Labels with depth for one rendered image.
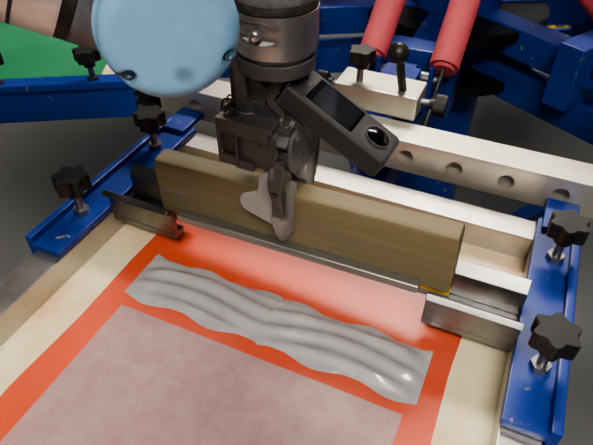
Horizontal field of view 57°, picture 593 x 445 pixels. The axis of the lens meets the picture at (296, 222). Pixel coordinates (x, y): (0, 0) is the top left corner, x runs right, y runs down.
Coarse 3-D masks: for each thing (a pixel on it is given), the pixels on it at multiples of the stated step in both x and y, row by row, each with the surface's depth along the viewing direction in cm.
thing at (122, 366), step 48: (192, 240) 73; (240, 240) 73; (288, 288) 66; (96, 336) 61; (144, 336) 61; (192, 336) 61; (240, 336) 61; (48, 384) 57; (96, 384) 57; (144, 384) 57; (192, 384) 57; (0, 432) 53; (48, 432) 53; (96, 432) 53; (144, 432) 53; (192, 432) 53
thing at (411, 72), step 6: (390, 66) 91; (408, 66) 91; (384, 72) 90; (390, 72) 90; (408, 72) 90; (414, 72) 90; (420, 72) 90; (408, 78) 88; (414, 78) 88; (372, 114) 80; (378, 114) 80
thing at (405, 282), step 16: (192, 224) 66; (208, 224) 65; (224, 224) 64; (256, 240) 62; (272, 240) 62; (288, 240) 62; (304, 256) 61; (320, 256) 60; (336, 256) 60; (352, 272) 59; (368, 272) 58; (384, 272) 58; (400, 288) 57; (416, 288) 56
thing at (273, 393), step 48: (336, 288) 66; (384, 288) 66; (432, 336) 61; (240, 384) 57; (288, 384) 57; (336, 384) 57; (432, 384) 57; (240, 432) 53; (288, 432) 53; (336, 432) 53; (384, 432) 53; (432, 432) 53
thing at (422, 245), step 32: (160, 160) 64; (192, 160) 63; (192, 192) 64; (224, 192) 62; (320, 192) 58; (256, 224) 63; (320, 224) 58; (352, 224) 56; (384, 224) 55; (416, 224) 54; (448, 224) 54; (352, 256) 59; (384, 256) 57; (416, 256) 55; (448, 256) 54; (448, 288) 56
